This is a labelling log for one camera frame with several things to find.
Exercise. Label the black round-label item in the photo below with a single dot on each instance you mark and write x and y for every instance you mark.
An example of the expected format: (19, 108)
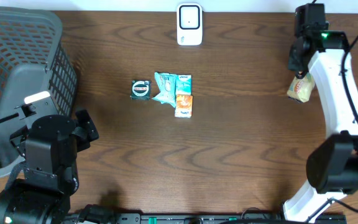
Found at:
(140, 89)

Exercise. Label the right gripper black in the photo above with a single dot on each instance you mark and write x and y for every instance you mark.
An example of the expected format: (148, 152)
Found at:
(293, 65)

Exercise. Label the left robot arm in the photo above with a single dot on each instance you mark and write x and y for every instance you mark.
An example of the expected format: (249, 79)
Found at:
(39, 188)

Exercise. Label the white barcode scanner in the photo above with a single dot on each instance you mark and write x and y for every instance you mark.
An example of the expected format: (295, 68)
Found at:
(189, 24)

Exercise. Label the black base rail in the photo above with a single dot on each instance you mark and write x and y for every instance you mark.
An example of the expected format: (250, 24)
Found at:
(136, 218)

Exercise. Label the orange juice carton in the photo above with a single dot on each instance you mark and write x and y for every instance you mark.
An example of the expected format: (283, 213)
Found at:
(184, 106)

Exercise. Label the grey plastic mesh basket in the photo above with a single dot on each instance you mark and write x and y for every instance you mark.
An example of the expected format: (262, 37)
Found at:
(32, 59)

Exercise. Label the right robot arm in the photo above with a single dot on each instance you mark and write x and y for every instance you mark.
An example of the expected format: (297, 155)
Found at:
(332, 169)

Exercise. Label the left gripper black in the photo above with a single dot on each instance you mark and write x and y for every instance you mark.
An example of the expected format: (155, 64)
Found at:
(82, 140)

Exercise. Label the yellow snack bag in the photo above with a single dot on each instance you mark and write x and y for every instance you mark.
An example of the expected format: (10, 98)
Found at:
(300, 89)

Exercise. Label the teal tissue pack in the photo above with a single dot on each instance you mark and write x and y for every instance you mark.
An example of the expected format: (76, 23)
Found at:
(183, 85)

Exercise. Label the teal snack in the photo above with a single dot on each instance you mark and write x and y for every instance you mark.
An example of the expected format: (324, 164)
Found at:
(166, 83)

